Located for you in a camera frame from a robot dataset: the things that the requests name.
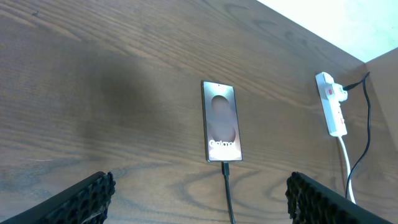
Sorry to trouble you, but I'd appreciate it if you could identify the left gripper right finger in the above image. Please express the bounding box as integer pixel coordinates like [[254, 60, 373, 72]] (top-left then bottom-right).
[[285, 172, 391, 224]]

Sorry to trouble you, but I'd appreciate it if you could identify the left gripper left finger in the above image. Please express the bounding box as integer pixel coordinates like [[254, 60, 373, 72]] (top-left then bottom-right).
[[1, 171, 116, 224]]

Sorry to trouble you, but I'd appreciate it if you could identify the black USB charging cable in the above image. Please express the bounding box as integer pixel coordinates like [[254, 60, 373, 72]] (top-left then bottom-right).
[[221, 72, 373, 224]]

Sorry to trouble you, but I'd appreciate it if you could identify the Samsung Galaxy smartphone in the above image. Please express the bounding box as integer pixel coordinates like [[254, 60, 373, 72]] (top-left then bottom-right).
[[201, 81, 243, 162]]

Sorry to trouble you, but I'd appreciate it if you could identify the white power strip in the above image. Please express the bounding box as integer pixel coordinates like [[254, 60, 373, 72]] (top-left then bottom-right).
[[315, 72, 348, 137]]

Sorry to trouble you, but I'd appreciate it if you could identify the brown cardboard box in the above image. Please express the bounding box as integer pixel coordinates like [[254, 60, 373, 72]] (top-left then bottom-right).
[[366, 48, 398, 148]]

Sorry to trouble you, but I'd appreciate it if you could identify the white power strip cord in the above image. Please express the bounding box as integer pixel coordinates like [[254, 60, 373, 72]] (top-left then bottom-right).
[[336, 135, 356, 205]]

